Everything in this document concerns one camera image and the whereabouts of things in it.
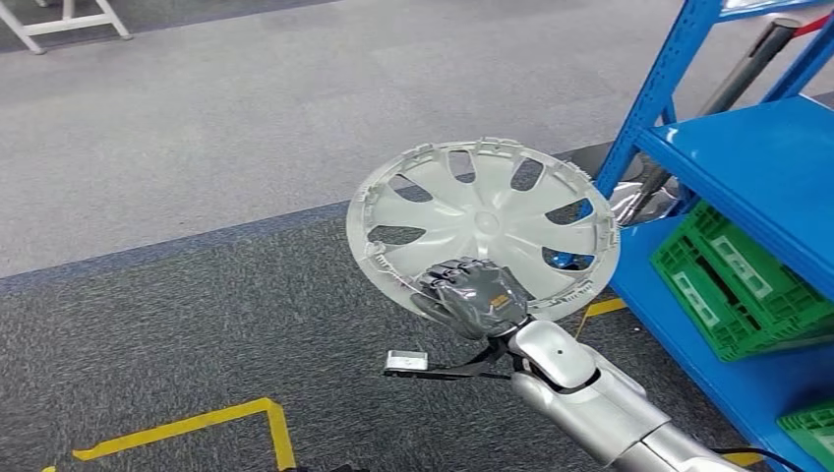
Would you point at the grey plastic wheel cover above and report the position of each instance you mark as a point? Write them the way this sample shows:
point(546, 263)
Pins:
point(485, 225)

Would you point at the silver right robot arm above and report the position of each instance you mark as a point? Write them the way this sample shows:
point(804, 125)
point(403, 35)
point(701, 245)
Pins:
point(586, 397)

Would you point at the blue metal shelf rack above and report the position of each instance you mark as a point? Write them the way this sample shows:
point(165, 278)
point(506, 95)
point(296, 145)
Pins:
point(749, 150)

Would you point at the yellow floor tape corner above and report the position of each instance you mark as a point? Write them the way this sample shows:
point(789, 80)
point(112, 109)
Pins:
point(195, 423)

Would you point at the green plastic crate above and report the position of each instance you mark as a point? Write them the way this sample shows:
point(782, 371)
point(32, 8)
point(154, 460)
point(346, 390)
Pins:
point(736, 306)
point(811, 433)

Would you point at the chrome stanchion with red belt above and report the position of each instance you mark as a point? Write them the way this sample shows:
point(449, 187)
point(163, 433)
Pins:
point(736, 85)

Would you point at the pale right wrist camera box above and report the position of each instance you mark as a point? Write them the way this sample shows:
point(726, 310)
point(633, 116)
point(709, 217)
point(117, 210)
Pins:
point(406, 361)

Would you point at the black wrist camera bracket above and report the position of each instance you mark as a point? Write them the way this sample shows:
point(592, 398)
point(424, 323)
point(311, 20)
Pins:
point(456, 373)

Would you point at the white table leg frame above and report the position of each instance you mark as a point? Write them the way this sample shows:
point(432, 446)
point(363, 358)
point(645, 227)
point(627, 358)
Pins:
point(65, 25)

